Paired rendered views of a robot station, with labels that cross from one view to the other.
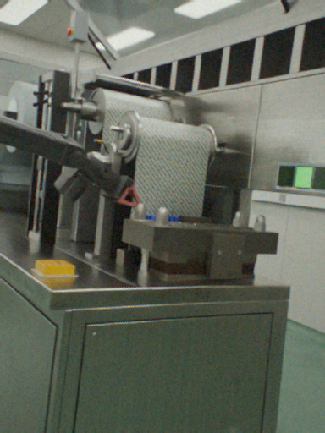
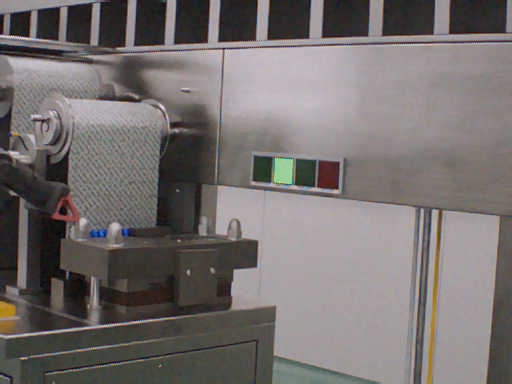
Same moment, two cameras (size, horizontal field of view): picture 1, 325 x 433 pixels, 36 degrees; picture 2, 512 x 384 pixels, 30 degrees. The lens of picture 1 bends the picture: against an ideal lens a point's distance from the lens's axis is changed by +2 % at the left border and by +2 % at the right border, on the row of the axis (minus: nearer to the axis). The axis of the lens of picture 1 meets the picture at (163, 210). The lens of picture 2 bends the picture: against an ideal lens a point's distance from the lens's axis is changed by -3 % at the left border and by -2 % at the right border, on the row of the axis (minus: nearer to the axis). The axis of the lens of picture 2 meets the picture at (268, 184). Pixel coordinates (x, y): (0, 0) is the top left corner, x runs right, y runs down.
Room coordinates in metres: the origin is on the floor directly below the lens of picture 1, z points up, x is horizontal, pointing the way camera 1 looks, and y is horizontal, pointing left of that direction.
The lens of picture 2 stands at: (-0.62, 0.17, 1.26)
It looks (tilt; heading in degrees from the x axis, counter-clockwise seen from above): 3 degrees down; 346
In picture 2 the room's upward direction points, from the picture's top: 3 degrees clockwise
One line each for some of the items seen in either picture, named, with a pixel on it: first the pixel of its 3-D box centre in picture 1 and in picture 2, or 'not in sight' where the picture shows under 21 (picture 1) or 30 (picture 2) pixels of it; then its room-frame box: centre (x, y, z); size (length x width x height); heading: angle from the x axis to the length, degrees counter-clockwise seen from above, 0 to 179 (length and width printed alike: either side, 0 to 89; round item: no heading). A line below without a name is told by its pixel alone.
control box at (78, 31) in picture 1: (77, 26); not in sight; (1.89, 0.38, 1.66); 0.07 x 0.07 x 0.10; 26
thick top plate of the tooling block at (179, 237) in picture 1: (201, 237); (162, 254); (1.33, -0.11, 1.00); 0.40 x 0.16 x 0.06; 122
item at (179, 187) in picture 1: (169, 193); (113, 198); (1.42, -0.01, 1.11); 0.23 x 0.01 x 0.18; 122
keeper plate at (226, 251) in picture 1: (226, 255); (197, 276); (1.26, -0.17, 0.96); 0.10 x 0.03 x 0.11; 122
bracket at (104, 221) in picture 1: (102, 205); (25, 220); (1.41, 0.17, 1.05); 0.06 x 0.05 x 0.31; 122
